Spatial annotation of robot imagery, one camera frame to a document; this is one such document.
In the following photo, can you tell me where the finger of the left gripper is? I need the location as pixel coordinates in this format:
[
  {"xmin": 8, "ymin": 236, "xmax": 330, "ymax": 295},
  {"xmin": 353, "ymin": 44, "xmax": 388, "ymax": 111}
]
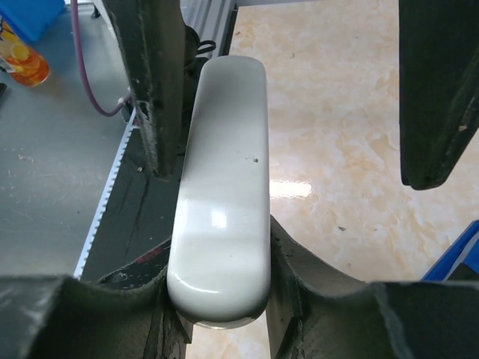
[
  {"xmin": 104, "ymin": 0, "xmax": 186, "ymax": 180},
  {"xmin": 399, "ymin": 0, "xmax": 478, "ymax": 191}
]

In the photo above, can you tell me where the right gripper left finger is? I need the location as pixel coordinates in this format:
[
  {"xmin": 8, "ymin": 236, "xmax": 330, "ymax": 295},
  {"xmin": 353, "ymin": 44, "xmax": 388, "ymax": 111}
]
[{"xmin": 1, "ymin": 239, "xmax": 192, "ymax": 358}]

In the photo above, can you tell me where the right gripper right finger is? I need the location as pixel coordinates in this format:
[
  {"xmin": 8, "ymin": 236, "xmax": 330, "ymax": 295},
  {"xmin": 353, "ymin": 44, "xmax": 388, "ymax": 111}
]
[{"xmin": 266, "ymin": 221, "xmax": 478, "ymax": 358}]

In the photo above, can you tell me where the blue plastic bin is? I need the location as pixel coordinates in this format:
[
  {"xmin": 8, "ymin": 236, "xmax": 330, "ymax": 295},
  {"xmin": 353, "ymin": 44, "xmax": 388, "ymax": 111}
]
[{"xmin": 1, "ymin": 0, "xmax": 66, "ymax": 43}]

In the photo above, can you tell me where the orange drink can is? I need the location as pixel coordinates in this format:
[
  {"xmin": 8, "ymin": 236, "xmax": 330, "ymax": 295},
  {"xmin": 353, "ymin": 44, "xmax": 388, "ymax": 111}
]
[{"xmin": 1, "ymin": 17, "xmax": 50, "ymax": 87}]

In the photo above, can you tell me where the blue crate corner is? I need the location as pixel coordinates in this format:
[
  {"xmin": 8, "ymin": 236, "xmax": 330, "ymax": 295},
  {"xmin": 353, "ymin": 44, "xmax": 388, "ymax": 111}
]
[{"xmin": 422, "ymin": 220, "xmax": 478, "ymax": 281}]

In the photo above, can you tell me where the white slotted cable duct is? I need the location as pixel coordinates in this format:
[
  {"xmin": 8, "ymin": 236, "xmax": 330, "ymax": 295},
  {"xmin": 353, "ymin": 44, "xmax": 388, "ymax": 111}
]
[{"xmin": 73, "ymin": 109, "xmax": 136, "ymax": 280}]

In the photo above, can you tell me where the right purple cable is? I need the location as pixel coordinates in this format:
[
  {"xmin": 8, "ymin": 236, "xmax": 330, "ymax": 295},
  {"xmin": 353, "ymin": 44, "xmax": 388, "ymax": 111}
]
[{"xmin": 70, "ymin": 0, "xmax": 134, "ymax": 117}]

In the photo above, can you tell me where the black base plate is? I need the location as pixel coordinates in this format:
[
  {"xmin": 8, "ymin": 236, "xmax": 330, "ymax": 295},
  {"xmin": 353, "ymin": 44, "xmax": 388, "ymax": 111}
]
[{"xmin": 80, "ymin": 144, "xmax": 185, "ymax": 282}]

